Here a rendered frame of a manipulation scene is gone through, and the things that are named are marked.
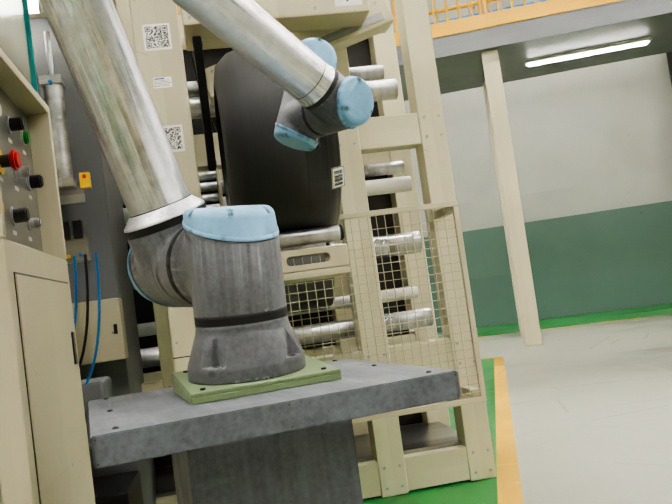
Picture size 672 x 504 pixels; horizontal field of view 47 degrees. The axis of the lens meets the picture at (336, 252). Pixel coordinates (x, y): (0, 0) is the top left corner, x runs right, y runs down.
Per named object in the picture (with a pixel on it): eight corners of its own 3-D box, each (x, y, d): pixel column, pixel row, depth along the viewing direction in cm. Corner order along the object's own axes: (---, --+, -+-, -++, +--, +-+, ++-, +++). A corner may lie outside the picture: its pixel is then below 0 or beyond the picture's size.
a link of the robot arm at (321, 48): (286, 72, 150) (297, 27, 153) (282, 97, 162) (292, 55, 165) (333, 84, 151) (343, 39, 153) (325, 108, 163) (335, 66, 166)
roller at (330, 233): (215, 244, 203) (214, 236, 207) (217, 259, 205) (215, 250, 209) (344, 228, 208) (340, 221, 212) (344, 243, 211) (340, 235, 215)
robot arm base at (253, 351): (320, 370, 118) (313, 306, 118) (197, 391, 112) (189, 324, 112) (289, 355, 136) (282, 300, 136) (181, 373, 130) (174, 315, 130)
